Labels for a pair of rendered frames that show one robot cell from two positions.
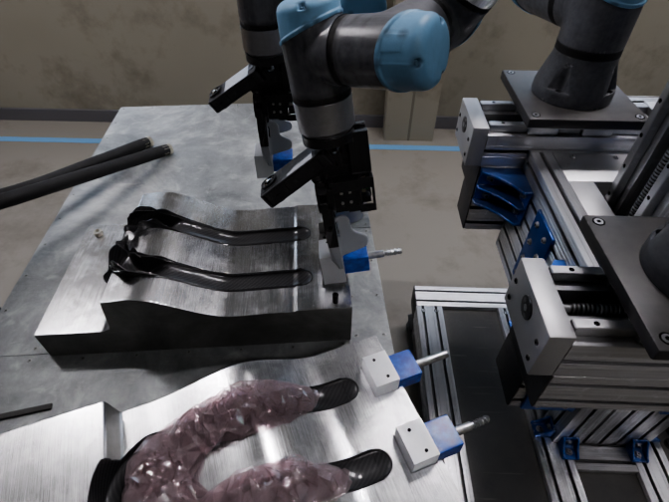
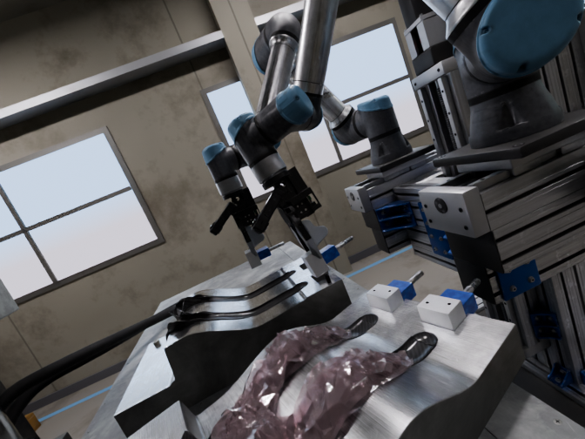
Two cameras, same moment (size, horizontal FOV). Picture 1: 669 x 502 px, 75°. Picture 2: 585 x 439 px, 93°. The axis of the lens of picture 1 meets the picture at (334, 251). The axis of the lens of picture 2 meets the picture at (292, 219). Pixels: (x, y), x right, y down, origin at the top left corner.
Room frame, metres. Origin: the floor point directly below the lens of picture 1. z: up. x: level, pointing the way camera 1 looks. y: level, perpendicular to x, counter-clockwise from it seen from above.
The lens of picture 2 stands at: (-0.13, 0.10, 1.15)
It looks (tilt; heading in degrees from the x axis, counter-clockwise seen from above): 10 degrees down; 352
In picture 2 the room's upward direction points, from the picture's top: 23 degrees counter-clockwise
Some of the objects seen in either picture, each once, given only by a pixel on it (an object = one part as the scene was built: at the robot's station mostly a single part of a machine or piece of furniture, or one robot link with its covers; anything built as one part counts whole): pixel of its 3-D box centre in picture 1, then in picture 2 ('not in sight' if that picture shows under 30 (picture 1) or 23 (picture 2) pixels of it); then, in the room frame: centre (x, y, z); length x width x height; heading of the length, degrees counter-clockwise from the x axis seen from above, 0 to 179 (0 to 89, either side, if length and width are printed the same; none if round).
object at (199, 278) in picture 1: (208, 248); (232, 299); (0.53, 0.21, 0.92); 0.35 x 0.16 x 0.09; 94
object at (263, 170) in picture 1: (288, 159); (265, 251); (0.78, 0.10, 0.93); 0.13 x 0.05 x 0.05; 94
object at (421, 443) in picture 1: (446, 435); (459, 300); (0.24, -0.15, 0.85); 0.13 x 0.05 x 0.05; 111
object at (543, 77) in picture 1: (579, 68); (387, 145); (0.85, -0.48, 1.09); 0.15 x 0.15 x 0.10
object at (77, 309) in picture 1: (205, 264); (235, 317); (0.54, 0.23, 0.87); 0.50 x 0.26 x 0.14; 94
